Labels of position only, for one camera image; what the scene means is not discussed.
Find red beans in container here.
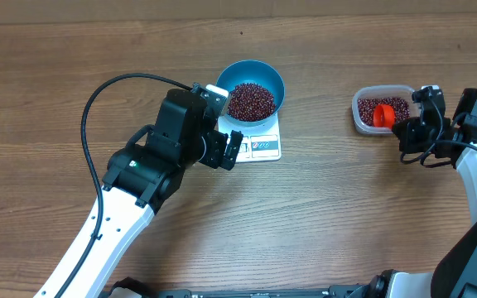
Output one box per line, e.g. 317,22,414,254
357,97,410,127

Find white kitchen scale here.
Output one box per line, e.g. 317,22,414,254
218,113,282,163

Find red measuring scoop blue handle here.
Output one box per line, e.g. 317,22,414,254
373,104,396,129

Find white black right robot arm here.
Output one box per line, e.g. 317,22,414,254
369,85,477,297

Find blue bowl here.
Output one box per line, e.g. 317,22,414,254
216,60,286,116

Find red beans in bowl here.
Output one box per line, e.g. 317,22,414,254
228,83,276,122

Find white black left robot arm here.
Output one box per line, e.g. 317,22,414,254
37,84,243,297

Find clear plastic container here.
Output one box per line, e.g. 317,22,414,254
352,84,420,135

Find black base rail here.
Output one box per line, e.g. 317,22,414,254
99,270,395,298

